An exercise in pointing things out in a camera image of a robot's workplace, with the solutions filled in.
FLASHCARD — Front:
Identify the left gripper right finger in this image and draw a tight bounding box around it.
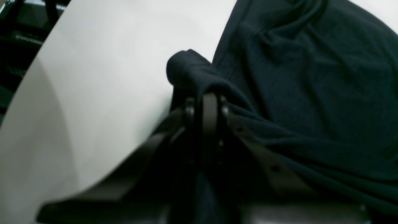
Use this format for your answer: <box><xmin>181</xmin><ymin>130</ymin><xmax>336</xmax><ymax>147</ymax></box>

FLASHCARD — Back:
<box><xmin>202</xmin><ymin>93</ymin><xmax>371</xmax><ymax>224</ymax></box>

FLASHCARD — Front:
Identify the black t-shirt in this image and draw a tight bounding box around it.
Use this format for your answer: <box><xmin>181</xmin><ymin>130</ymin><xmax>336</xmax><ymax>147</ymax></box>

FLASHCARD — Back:
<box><xmin>166</xmin><ymin>0</ymin><xmax>398</xmax><ymax>224</ymax></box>

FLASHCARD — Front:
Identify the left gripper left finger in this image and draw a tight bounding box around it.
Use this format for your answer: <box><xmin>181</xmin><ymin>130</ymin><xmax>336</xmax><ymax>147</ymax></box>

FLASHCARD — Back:
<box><xmin>36</xmin><ymin>98</ymin><xmax>196</xmax><ymax>224</ymax></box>

